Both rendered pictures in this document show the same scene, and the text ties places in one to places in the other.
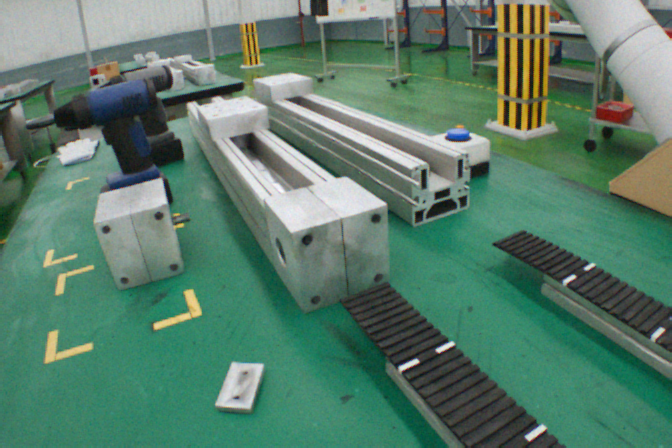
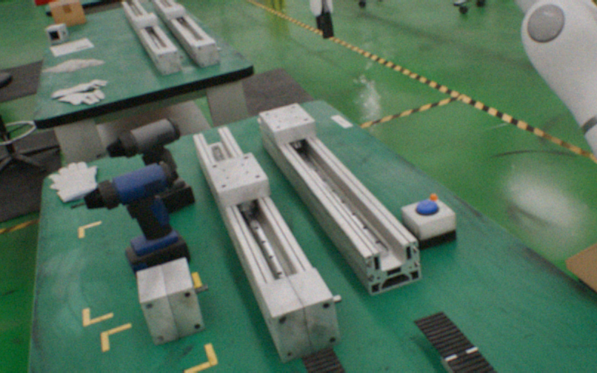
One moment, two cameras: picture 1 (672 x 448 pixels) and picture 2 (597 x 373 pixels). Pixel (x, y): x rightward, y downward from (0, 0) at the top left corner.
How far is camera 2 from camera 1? 58 cm
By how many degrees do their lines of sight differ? 10
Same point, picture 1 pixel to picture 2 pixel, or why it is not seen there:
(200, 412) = not seen: outside the picture
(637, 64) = not seen: outside the picture
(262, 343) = not seen: outside the picture
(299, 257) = (278, 330)
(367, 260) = (323, 329)
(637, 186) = (585, 270)
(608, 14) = (584, 94)
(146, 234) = (178, 306)
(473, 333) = not seen: outside the picture
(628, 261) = (530, 345)
